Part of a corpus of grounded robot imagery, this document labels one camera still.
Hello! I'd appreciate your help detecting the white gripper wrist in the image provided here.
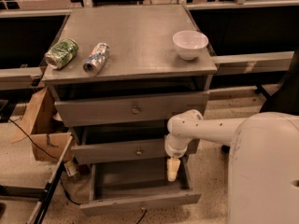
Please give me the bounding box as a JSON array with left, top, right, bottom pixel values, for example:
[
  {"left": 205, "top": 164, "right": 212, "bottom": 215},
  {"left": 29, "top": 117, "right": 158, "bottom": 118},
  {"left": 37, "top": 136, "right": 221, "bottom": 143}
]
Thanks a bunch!
[{"left": 164, "top": 133, "right": 189, "bottom": 182}]

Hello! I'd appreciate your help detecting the grey drawer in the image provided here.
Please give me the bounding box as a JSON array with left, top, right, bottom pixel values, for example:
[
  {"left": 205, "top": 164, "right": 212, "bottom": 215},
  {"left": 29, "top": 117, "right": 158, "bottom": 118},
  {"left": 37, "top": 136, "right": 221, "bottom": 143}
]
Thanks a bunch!
[
  {"left": 55, "top": 91, "right": 209, "bottom": 127},
  {"left": 70, "top": 121, "right": 200, "bottom": 165},
  {"left": 80, "top": 157, "right": 201, "bottom": 216}
]

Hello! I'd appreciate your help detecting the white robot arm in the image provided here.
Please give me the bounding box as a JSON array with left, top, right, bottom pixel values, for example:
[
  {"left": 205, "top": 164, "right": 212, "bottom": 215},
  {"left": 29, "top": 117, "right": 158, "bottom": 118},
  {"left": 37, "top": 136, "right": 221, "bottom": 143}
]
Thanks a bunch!
[{"left": 164, "top": 109, "right": 299, "bottom": 224}]

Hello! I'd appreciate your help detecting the grey top drawer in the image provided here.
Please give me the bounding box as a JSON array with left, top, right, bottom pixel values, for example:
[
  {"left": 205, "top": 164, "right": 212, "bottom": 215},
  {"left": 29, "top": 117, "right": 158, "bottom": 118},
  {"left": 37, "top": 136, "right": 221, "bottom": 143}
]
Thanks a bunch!
[{"left": 55, "top": 91, "right": 209, "bottom": 127}]

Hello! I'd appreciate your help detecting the grey bottom drawer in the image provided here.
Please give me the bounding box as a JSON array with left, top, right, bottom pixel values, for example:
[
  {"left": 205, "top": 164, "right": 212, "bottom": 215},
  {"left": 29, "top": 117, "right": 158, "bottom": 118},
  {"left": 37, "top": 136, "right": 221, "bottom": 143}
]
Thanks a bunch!
[{"left": 80, "top": 157, "right": 201, "bottom": 216}]

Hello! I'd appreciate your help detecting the grey wooden drawer cabinet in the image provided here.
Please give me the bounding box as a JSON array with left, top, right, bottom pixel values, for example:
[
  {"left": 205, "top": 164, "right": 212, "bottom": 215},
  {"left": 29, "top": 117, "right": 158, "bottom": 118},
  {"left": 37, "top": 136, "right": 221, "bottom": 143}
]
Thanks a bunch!
[{"left": 41, "top": 4, "right": 218, "bottom": 161}]

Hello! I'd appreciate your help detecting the small bottle on floor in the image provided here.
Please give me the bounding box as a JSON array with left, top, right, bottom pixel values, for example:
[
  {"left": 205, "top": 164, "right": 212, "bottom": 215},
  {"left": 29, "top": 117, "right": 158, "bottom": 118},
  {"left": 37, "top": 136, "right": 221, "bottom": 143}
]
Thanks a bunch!
[{"left": 64, "top": 161, "right": 80, "bottom": 182}]

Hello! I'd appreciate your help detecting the white ceramic bowl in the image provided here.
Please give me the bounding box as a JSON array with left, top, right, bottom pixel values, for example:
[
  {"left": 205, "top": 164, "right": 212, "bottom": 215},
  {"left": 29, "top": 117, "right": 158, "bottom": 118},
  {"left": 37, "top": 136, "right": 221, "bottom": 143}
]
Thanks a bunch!
[{"left": 173, "top": 30, "right": 208, "bottom": 60}]

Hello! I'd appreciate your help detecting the black office chair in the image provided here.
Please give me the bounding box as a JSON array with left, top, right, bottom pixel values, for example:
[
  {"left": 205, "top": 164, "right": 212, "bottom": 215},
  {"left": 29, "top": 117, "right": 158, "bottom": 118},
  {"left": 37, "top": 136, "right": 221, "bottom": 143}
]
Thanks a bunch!
[{"left": 260, "top": 49, "right": 299, "bottom": 128}]

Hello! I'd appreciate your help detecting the silver blue soda can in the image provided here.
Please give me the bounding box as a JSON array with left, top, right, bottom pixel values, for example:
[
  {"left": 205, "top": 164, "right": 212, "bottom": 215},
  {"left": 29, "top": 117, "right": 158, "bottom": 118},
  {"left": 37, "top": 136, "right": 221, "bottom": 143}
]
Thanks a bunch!
[{"left": 83, "top": 43, "right": 110, "bottom": 77}]

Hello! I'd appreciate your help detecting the brown cardboard box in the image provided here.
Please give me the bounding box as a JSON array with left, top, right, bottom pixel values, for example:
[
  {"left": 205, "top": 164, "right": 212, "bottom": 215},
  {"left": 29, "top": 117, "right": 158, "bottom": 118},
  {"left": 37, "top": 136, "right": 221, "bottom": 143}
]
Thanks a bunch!
[{"left": 11, "top": 87, "right": 71, "bottom": 161}]

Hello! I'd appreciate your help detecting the green crushed soda can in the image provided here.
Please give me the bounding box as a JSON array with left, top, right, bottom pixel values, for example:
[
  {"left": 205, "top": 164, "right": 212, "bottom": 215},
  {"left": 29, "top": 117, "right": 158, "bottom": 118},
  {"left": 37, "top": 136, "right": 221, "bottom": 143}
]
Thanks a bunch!
[{"left": 45, "top": 39, "right": 78, "bottom": 70}]

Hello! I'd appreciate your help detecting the black floor cable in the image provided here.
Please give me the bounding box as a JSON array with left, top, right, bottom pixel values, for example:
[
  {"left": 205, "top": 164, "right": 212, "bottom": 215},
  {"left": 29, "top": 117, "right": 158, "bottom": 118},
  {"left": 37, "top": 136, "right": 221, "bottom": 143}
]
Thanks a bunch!
[{"left": 7, "top": 118, "right": 82, "bottom": 206}]

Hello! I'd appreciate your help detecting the grey metal floor rail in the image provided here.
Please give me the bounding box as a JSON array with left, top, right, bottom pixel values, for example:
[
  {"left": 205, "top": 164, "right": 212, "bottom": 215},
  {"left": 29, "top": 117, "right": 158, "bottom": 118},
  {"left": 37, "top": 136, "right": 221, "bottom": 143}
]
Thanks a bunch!
[{"left": 0, "top": 136, "right": 73, "bottom": 224}]

